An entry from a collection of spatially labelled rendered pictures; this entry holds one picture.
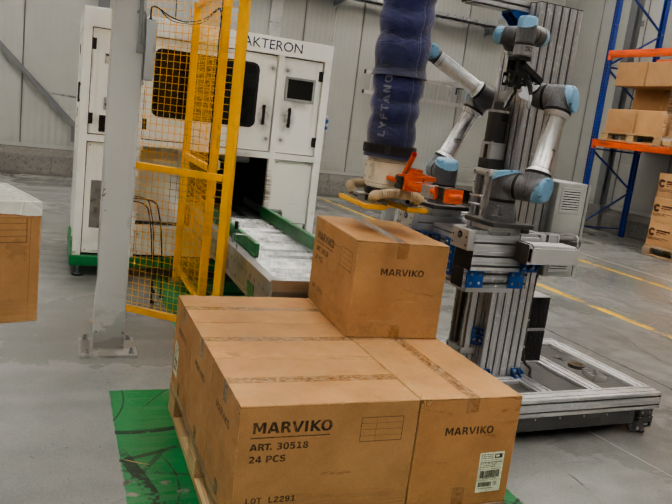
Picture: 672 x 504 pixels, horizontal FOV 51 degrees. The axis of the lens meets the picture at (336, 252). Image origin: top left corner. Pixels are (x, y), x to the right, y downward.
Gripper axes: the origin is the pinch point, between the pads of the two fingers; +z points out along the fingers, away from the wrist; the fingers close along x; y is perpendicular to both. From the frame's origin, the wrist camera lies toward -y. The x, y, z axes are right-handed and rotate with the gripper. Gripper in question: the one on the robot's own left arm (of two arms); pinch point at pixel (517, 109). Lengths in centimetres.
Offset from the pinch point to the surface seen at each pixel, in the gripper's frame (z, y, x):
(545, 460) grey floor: 152, -42, 7
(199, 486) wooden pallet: 150, 115, 3
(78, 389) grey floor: 152, 150, -97
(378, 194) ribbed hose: 40, 46, -20
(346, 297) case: 82, 57, -15
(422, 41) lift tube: -22.6, 31.9, -27.1
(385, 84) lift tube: -4, 44, -32
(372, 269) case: 69, 50, -9
